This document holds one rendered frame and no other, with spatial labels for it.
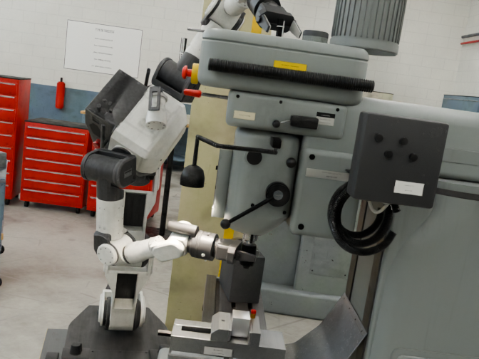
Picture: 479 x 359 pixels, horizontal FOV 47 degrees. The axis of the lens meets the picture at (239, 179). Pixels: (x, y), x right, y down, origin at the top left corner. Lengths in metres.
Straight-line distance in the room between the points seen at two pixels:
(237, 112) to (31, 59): 9.85
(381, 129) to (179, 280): 2.48
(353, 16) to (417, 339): 0.94
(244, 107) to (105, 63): 9.42
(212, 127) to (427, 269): 2.03
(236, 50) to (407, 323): 0.91
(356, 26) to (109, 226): 1.00
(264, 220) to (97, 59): 9.47
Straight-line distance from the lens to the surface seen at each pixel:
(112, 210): 1.87
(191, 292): 3.65
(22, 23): 11.36
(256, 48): 1.54
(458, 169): 1.71
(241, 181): 1.60
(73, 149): 6.53
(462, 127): 1.70
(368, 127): 1.34
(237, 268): 2.12
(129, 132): 1.89
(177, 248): 1.75
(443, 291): 1.71
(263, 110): 1.55
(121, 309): 2.47
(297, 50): 1.55
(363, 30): 1.62
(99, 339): 2.60
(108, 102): 1.94
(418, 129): 1.38
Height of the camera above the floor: 1.76
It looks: 10 degrees down
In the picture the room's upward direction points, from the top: 8 degrees clockwise
